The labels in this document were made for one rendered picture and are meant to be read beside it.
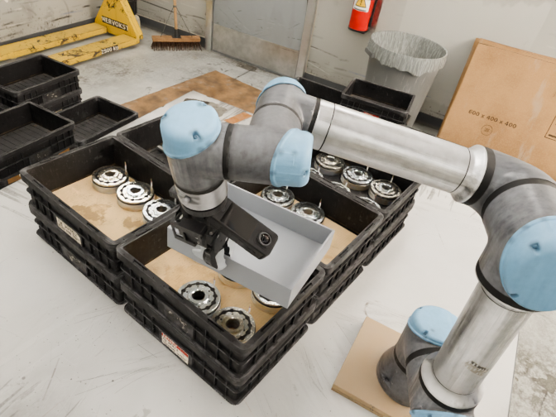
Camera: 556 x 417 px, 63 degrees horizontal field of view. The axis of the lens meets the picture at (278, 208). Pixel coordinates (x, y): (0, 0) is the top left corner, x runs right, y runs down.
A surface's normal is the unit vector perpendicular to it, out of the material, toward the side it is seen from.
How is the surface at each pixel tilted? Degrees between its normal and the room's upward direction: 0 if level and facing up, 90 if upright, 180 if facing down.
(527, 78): 82
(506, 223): 67
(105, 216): 0
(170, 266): 0
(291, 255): 1
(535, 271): 83
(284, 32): 90
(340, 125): 47
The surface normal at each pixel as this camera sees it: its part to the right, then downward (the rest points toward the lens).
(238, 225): 0.46, -0.37
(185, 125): 0.01, -0.58
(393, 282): 0.14, -0.77
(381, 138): 0.11, -0.06
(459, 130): -0.40, 0.26
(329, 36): -0.47, 0.50
